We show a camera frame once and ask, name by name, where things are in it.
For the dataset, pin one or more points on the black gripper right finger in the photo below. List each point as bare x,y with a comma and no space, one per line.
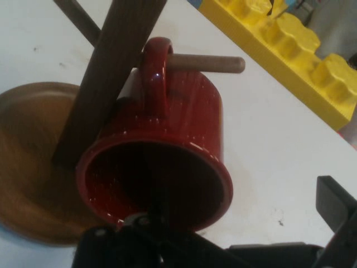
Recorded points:
334,201

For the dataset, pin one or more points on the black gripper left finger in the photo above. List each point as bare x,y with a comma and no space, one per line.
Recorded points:
125,248

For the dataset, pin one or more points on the dark red ceramic mug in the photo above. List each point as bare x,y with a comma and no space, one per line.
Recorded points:
189,111

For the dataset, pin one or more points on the wooden mug tree stand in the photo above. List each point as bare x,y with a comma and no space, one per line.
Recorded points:
111,69

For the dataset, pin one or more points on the large yellow toy brick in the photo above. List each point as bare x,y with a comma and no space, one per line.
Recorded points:
251,36

